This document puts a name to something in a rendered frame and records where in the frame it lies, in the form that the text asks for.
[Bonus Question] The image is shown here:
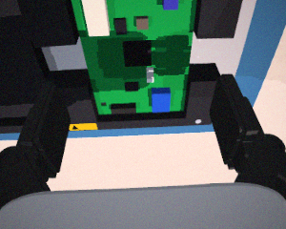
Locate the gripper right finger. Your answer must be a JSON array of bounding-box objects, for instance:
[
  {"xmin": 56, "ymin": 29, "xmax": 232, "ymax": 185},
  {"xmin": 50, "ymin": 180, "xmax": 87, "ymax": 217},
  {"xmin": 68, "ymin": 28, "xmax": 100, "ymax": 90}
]
[{"xmin": 210, "ymin": 73, "xmax": 286, "ymax": 199}]

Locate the green circuit board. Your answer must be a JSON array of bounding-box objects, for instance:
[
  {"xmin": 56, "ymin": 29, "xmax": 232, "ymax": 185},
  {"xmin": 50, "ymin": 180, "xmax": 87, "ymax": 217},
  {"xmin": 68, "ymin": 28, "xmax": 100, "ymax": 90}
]
[{"xmin": 71, "ymin": 0, "xmax": 196, "ymax": 115}]

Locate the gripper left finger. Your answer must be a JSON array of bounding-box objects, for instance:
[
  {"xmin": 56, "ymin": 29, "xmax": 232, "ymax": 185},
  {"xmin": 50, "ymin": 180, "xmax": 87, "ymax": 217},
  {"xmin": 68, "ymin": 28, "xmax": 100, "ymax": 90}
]
[{"xmin": 0, "ymin": 82, "xmax": 71, "ymax": 209}]

